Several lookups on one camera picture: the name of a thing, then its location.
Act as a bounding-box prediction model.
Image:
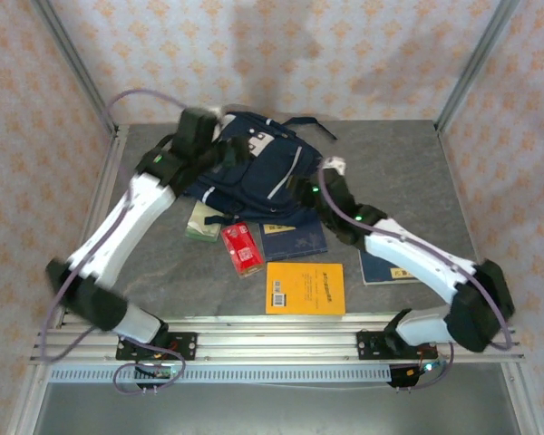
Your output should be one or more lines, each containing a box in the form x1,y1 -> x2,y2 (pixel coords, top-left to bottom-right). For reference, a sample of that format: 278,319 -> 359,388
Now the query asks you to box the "navy blue backpack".
180,111 -> 339,227

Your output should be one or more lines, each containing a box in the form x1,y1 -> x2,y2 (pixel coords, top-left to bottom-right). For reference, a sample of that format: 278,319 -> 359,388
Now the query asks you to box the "navy book with flower print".
257,220 -> 328,263

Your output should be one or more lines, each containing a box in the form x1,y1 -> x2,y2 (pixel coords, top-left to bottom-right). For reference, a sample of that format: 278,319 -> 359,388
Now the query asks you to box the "green card holder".
184,201 -> 228,244

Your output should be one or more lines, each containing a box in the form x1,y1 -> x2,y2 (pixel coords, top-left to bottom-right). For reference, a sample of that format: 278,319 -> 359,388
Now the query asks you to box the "plain navy book yellow label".
358,248 -> 421,286

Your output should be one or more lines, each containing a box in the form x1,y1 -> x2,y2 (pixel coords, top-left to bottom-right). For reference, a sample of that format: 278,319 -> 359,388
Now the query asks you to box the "red packet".
219,220 -> 265,278

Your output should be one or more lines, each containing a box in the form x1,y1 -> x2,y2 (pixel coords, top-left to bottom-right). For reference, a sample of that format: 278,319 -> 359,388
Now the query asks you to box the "orange book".
265,261 -> 347,316

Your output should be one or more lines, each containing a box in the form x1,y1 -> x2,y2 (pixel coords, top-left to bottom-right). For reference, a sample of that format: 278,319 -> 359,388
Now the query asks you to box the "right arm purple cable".
319,156 -> 513,392

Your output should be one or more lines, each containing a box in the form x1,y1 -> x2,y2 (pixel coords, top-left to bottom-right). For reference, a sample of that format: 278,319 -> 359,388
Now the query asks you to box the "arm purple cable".
319,156 -> 513,392
35,89 -> 187,396

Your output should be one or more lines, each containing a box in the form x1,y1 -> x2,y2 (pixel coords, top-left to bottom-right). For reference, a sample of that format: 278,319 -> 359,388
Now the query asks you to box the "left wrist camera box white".
208,104 -> 237,137

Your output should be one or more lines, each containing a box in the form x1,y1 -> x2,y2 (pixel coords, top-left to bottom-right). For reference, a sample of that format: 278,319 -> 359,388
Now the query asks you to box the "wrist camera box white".
322,156 -> 348,176
208,104 -> 237,137

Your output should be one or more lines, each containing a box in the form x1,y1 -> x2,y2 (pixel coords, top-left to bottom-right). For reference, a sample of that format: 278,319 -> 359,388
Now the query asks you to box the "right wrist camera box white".
322,156 -> 348,176

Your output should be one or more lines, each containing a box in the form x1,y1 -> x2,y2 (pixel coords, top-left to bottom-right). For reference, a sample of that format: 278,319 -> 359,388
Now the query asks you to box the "aluminium side rail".
53,124 -> 131,327

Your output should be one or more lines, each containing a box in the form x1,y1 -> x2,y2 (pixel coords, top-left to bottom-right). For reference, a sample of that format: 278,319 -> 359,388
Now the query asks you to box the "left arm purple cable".
35,89 -> 187,396

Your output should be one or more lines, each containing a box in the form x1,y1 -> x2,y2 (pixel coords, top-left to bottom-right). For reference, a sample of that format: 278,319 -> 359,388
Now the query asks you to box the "aluminium corner post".
31,0 -> 119,137
434,0 -> 522,132

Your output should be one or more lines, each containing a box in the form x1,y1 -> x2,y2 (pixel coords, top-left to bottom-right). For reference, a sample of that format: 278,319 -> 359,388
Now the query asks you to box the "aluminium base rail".
29,316 -> 527,366

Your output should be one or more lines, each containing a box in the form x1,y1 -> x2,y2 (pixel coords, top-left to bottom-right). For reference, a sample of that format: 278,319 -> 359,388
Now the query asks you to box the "white slotted cable duct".
48,366 -> 393,384

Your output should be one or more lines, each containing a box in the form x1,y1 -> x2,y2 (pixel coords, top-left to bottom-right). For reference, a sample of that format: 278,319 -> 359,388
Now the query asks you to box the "aluminium frame leg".
500,362 -> 544,435
6,364 -> 51,435

